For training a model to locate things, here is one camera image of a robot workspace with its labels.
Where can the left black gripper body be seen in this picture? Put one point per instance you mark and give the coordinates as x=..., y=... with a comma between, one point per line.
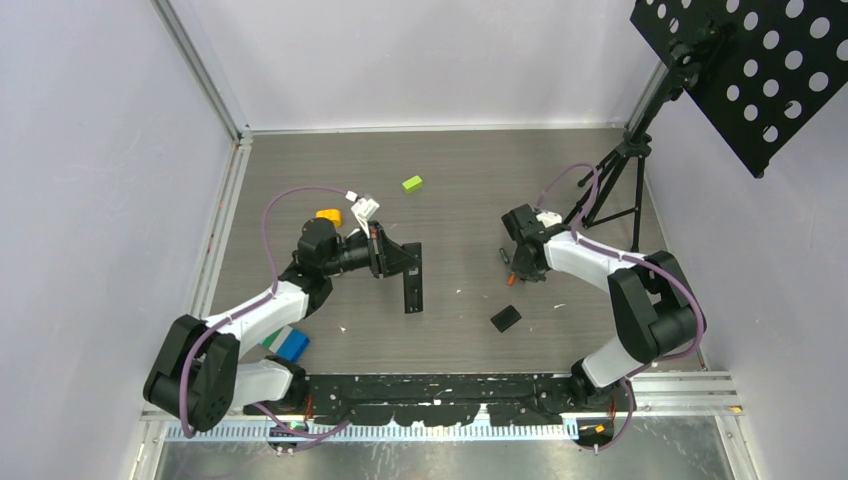
x=364, y=252

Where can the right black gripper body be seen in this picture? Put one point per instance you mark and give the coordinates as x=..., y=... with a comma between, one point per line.
x=532, y=272

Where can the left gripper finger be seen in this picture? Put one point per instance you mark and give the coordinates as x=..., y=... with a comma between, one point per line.
x=406, y=252
x=395, y=265

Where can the black remote control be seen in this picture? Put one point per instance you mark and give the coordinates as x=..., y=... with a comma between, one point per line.
x=413, y=290

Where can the black battery cover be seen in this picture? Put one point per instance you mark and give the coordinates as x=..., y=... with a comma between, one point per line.
x=506, y=318

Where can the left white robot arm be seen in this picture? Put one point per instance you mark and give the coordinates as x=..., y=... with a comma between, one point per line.
x=199, y=373

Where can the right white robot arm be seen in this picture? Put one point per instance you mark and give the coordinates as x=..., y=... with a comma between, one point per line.
x=654, y=310

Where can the orange yellow block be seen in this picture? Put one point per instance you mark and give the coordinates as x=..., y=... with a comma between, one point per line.
x=335, y=216

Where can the green block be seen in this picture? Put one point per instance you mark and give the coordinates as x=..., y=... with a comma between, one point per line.
x=412, y=184

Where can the blue green toy brick stack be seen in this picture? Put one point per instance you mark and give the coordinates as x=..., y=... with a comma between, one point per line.
x=287, y=343

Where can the black tripod stand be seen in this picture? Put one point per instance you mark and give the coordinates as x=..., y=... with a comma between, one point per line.
x=634, y=148

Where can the black perforated panel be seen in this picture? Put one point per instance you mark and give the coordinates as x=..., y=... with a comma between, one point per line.
x=760, y=70

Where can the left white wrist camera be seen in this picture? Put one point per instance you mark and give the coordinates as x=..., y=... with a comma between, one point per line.
x=363, y=208

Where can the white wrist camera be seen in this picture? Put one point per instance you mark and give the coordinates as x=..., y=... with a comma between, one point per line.
x=548, y=218
x=363, y=208

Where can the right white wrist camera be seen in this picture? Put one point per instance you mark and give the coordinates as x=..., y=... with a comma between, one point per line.
x=548, y=218

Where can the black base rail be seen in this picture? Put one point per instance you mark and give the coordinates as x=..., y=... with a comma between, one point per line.
x=441, y=400

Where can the aluminium frame post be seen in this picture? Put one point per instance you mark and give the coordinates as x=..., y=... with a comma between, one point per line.
x=185, y=29

